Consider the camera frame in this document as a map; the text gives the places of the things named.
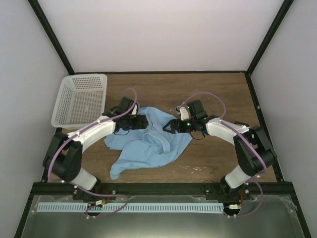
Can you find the light blue slotted cable duct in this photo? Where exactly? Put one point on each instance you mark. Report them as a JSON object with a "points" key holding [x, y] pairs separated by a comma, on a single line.
{"points": [[213, 208]]}

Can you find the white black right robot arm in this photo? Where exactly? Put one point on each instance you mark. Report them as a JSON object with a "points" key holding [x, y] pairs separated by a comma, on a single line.
{"points": [[254, 151]]}

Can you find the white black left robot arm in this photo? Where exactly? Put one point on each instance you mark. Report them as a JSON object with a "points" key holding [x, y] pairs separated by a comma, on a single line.
{"points": [[64, 155]]}

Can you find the light blue button shirt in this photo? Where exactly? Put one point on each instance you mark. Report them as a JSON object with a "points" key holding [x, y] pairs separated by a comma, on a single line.
{"points": [[147, 148]]}

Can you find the black right rear frame post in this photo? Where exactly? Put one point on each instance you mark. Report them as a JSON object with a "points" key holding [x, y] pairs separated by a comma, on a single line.
{"points": [[282, 12]]}

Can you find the black left rear frame post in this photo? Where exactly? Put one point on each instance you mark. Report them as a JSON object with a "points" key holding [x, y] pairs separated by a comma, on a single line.
{"points": [[37, 9]]}

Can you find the black frame post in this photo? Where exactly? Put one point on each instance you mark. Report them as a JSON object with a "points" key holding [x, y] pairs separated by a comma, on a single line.
{"points": [[37, 9], [282, 12]]}

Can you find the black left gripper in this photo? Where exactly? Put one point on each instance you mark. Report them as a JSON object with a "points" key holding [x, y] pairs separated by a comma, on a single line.
{"points": [[141, 122]]}

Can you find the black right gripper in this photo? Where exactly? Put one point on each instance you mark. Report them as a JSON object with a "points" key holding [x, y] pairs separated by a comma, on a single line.
{"points": [[173, 123]]}

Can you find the grey metal front panel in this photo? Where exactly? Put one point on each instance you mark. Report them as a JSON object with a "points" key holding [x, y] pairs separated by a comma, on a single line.
{"points": [[270, 216]]}

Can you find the white perforated plastic basket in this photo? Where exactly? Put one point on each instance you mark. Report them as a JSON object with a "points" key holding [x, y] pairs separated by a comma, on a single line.
{"points": [[80, 100]]}

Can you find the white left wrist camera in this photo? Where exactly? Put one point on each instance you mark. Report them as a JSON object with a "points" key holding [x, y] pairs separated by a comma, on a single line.
{"points": [[134, 111]]}

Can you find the black front mounting rail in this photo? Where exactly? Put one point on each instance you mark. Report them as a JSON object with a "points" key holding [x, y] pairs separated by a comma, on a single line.
{"points": [[209, 189]]}

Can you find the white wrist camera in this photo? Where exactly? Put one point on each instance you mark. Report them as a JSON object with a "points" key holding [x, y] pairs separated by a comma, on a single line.
{"points": [[134, 111], [182, 112]]}

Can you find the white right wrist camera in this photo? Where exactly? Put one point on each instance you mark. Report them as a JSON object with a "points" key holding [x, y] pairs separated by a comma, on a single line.
{"points": [[182, 112]]}

